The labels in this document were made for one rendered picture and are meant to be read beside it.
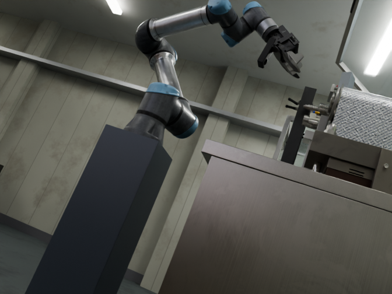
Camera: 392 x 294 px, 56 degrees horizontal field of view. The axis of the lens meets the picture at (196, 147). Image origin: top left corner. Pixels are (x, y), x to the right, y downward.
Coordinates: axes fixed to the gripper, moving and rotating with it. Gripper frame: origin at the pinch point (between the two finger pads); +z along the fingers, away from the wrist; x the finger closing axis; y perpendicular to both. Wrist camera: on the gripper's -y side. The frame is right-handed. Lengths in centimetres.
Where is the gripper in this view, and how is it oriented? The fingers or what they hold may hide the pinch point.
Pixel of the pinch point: (295, 73)
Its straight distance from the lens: 143.4
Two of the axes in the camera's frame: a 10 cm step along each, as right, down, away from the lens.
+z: 4.7, 8.0, -3.8
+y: 8.6, -5.0, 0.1
